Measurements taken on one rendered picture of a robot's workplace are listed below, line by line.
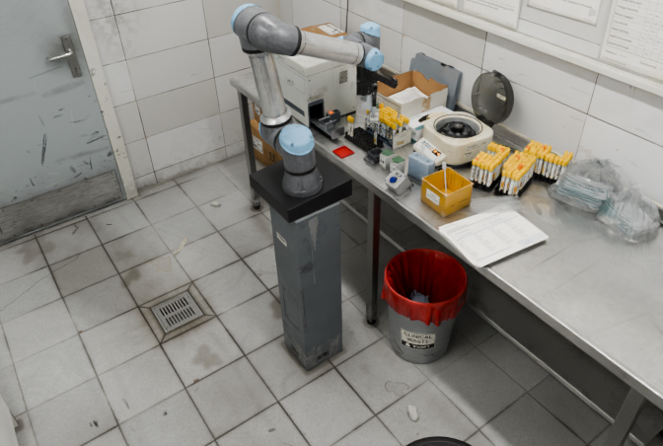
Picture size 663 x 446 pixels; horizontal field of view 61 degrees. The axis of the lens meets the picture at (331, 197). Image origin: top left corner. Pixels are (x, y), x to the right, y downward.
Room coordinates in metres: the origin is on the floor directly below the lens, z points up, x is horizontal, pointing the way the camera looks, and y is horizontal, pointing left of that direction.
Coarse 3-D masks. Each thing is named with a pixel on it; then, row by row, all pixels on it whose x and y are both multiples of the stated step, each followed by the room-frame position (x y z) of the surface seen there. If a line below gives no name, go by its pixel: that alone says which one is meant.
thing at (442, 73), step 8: (416, 56) 2.62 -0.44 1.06; (424, 56) 2.57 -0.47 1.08; (416, 64) 2.60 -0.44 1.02; (424, 64) 2.56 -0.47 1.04; (432, 64) 2.51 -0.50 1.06; (440, 64) 2.47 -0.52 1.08; (424, 72) 2.55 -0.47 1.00; (432, 72) 2.50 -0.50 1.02; (440, 72) 2.46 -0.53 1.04; (448, 72) 2.41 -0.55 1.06; (456, 72) 2.37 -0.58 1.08; (440, 80) 2.45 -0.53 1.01; (448, 80) 2.40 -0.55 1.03; (456, 80) 2.36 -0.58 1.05; (448, 88) 2.39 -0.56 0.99; (456, 88) 2.36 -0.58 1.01; (448, 96) 2.38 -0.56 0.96; (456, 96) 2.36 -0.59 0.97; (448, 104) 2.36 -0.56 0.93
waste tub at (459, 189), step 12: (432, 180) 1.72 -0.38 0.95; (444, 180) 1.76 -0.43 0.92; (456, 180) 1.72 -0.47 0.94; (468, 180) 1.68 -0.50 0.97; (432, 192) 1.65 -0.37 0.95; (444, 192) 1.73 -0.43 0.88; (456, 192) 1.62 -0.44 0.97; (468, 192) 1.65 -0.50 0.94; (432, 204) 1.64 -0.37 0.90; (444, 204) 1.59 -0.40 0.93; (456, 204) 1.62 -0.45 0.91; (468, 204) 1.65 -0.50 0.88; (444, 216) 1.59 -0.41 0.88
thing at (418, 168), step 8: (416, 152) 1.88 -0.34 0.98; (408, 160) 1.86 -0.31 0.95; (416, 160) 1.83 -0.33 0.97; (424, 160) 1.82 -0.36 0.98; (432, 160) 1.82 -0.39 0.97; (408, 168) 1.85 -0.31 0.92; (416, 168) 1.82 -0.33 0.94; (424, 168) 1.80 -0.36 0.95; (432, 168) 1.80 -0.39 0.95; (408, 176) 1.85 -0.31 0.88; (416, 176) 1.82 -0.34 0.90; (424, 176) 1.79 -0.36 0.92; (416, 184) 1.80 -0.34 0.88
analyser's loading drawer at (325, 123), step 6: (318, 114) 2.32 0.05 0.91; (312, 120) 2.26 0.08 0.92; (318, 120) 2.26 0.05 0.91; (324, 120) 2.23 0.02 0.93; (330, 120) 2.24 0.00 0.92; (318, 126) 2.22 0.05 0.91; (324, 126) 2.19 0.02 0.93; (330, 126) 2.19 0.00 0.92; (336, 126) 2.20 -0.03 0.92; (342, 126) 2.17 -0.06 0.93; (330, 132) 2.15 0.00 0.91; (336, 132) 2.14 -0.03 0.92; (342, 132) 2.16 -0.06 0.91
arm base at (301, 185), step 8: (288, 176) 1.68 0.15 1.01; (296, 176) 1.67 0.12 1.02; (304, 176) 1.67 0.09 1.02; (312, 176) 1.68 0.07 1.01; (320, 176) 1.74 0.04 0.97; (288, 184) 1.68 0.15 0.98; (296, 184) 1.66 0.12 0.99; (304, 184) 1.66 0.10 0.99; (312, 184) 1.67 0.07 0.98; (320, 184) 1.69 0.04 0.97; (288, 192) 1.67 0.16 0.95; (296, 192) 1.65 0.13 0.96; (304, 192) 1.65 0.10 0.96; (312, 192) 1.66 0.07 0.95
